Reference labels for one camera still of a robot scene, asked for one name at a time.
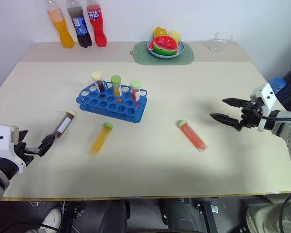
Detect light blue plate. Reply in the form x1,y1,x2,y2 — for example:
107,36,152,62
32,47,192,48
146,38,185,59

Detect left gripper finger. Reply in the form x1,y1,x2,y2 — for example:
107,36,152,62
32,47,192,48
24,139,53,157
42,133,56,144

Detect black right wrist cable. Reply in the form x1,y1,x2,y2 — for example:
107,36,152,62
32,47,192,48
253,108,291,121

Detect black hanging cable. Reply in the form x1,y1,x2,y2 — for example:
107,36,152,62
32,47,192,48
279,191,291,233

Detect green silicone mat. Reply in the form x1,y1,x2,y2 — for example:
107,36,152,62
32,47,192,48
130,40,194,66

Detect black metal table frame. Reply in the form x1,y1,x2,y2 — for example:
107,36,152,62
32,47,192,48
195,198,219,233

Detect dark rounded shape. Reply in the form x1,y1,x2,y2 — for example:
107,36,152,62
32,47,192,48
159,198,198,233
97,200,131,233

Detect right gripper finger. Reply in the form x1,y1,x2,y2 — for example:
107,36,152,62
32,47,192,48
222,97,247,109
209,113,244,133

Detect grey rounded robot body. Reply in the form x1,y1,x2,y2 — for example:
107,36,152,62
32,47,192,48
245,193,291,233

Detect orange liquid tube green cap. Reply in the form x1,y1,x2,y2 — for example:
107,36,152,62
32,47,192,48
89,122,113,156
111,75,123,98

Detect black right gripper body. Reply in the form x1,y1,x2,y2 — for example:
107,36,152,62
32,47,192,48
241,99,263,129

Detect blue test tube rack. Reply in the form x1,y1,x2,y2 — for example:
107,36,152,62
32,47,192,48
76,81,148,124

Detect red soda plastic bottle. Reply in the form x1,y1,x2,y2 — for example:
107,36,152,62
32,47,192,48
86,0,108,48

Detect red liquid tube green cap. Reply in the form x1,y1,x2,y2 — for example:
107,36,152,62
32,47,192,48
130,80,142,101
177,119,209,153

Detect orange soda plastic bottle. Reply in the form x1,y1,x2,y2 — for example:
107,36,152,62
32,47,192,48
46,0,75,49

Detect dark cola bottle blue label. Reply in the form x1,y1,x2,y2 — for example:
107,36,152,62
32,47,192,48
66,0,92,48

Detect orange toy bell pepper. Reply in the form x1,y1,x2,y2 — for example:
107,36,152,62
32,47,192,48
153,27,168,39

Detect yellow toy fruit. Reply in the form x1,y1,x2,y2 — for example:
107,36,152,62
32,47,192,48
166,30,182,44

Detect clear glass cup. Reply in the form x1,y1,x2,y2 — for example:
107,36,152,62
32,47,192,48
210,32,233,54

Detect toy watermelon half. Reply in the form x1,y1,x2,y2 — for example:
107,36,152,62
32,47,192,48
152,35,179,56

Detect blue plastic bottle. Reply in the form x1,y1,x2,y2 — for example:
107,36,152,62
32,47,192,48
268,77,287,95

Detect dark liquid tube cream cap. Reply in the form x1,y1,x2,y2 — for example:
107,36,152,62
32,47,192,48
91,71,107,94
52,110,77,139

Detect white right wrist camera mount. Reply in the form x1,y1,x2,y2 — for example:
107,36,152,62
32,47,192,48
249,83,277,132

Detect white shoe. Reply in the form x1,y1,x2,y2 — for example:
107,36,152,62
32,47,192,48
39,208,63,233

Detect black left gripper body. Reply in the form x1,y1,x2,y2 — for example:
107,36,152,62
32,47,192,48
14,130,35,167

